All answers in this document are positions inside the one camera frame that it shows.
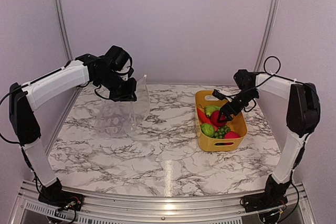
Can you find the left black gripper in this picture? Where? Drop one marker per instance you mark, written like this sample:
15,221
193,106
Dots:
128,95

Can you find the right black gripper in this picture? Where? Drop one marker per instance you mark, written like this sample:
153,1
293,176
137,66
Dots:
227,105

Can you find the red toy tomato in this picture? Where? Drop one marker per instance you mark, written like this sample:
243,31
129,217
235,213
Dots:
214,117

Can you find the clear zip top bag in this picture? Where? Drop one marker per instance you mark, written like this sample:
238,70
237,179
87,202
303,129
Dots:
120,118

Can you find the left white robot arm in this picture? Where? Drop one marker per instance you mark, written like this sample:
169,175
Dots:
25,99

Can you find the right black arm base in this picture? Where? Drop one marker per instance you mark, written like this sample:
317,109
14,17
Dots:
260,201

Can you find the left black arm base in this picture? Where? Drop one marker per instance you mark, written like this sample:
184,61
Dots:
64,200

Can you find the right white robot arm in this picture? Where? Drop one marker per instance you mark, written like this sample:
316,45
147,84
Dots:
303,116

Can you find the green toy grapes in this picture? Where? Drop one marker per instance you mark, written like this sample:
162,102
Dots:
221,132

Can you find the red toy fruit front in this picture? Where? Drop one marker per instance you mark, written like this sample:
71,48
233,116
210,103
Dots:
231,135

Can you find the green toy pepper back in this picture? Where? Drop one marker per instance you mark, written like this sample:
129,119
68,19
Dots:
210,109

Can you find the green toy pepper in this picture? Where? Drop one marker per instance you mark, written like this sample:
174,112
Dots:
208,130
210,109

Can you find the green toy pepper front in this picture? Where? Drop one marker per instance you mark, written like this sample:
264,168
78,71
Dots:
208,130

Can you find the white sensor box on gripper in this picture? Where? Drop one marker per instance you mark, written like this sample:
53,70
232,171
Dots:
127,71

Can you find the orange toy carrot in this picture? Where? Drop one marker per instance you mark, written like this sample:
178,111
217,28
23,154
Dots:
204,119

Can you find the yellow plastic basket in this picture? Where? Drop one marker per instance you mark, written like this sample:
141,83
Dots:
237,125

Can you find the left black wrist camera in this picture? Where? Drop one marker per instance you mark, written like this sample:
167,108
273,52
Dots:
117,58

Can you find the left aluminium frame post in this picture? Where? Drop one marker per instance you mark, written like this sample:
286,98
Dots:
63,30

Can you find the aluminium frame post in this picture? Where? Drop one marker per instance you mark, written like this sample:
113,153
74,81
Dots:
267,33
63,30

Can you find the right aluminium frame post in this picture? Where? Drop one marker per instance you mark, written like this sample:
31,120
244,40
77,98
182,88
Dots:
267,33

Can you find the aluminium front rail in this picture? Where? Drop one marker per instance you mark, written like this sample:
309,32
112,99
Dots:
112,208

